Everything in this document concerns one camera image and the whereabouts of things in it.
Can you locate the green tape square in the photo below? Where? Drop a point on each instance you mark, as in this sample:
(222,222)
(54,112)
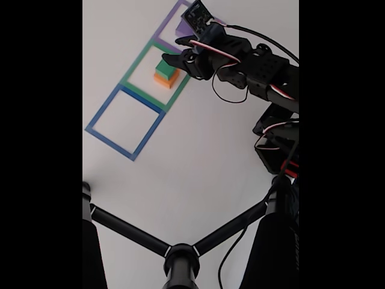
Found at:
(135,63)

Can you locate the gripper camera board, blue mount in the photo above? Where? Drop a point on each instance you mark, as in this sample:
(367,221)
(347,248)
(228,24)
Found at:
(198,16)

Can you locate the purple cube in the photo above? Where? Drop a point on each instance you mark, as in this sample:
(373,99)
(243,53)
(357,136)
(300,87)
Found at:
(182,28)

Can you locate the black tripod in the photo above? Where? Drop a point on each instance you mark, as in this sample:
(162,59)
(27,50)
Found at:
(180,265)

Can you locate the purple tape square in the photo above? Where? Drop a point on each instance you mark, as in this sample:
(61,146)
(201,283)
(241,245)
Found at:
(165,24)

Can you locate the green cube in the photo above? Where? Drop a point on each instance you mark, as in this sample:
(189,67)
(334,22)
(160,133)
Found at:
(164,67)

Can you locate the blue tape square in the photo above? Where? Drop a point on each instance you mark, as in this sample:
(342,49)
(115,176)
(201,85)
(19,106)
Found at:
(99,113)

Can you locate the orange cube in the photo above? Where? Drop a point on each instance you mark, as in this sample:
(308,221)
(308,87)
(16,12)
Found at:
(165,81)

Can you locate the red clamp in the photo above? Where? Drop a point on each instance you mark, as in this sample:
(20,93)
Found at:
(290,170)

